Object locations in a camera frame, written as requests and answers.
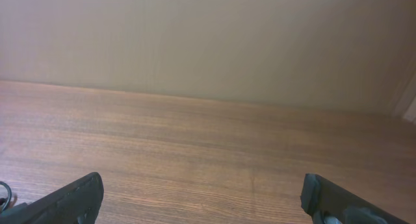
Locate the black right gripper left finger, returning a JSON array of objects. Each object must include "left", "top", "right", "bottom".
[{"left": 1, "top": 172, "right": 104, "bottom": 224}]

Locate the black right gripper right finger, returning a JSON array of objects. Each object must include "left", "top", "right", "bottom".
[{"left": 300, "top": 173, "right": 408, "bottom": 224}]

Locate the black usb cable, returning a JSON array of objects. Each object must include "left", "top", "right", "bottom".
[{"left": 0, "top": 180, "right": 13, "bottom": 212}]

